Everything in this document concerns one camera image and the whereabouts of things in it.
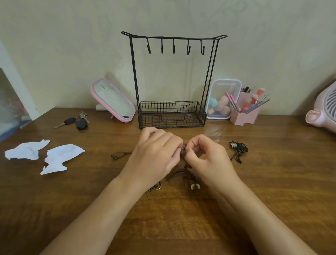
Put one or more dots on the white crumpled paper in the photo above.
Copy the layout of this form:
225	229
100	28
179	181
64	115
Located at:
26	151
63	155

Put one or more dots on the black oval key fob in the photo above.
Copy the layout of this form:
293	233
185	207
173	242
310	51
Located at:
82	124

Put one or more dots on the small peach makeup sponge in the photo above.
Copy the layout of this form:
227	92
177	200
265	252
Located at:
210	111

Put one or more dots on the pink pen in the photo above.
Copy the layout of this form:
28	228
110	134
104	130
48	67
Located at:
233	101
229	97

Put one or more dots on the pink makeup brush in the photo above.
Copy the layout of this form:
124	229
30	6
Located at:
254	99

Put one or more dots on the person's right forearm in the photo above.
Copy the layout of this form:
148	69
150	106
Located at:
262	226

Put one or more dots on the pink pig shaped desk fan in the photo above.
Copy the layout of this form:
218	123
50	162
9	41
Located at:
324	113

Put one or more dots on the person's right hand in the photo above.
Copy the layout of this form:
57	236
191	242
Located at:
212	165

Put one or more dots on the teal makeup sponge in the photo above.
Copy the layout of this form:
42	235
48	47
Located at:
212	102

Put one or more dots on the coral tipped makeup brush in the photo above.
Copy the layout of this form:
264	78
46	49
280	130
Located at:
260	91

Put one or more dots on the dark cosmetic pencils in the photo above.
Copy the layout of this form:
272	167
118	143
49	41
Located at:
246	89

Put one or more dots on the person's left hand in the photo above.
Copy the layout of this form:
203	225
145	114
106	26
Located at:
152	160

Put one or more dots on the silver key bunch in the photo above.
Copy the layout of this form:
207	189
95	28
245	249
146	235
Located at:
83	115

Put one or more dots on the clear plastic container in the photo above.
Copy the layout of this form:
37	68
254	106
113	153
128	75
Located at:
223	86

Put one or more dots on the pink framed table mirror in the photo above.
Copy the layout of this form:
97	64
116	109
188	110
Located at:
113	101

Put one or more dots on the black headed car key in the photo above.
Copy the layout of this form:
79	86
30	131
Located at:
69	121

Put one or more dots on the grey purple pencil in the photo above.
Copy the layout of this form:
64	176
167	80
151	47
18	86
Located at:
256	106

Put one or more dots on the person's left forearm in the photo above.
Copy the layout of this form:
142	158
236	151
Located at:
92	223

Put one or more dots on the pink brush holder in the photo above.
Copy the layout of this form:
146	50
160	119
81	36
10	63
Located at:
242	119

